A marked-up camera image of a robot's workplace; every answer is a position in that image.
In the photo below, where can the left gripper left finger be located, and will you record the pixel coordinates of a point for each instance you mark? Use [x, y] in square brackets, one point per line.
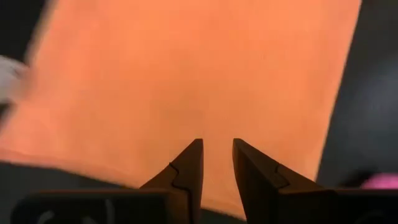
[174, 199]

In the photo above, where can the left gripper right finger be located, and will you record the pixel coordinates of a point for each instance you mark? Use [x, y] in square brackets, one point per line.
[273, 199]

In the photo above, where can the pink microfiber towel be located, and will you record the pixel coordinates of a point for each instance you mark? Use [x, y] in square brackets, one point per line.
[382, 182]

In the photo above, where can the orange microfiber towel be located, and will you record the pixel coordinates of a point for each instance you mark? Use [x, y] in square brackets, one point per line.
[186, 77]

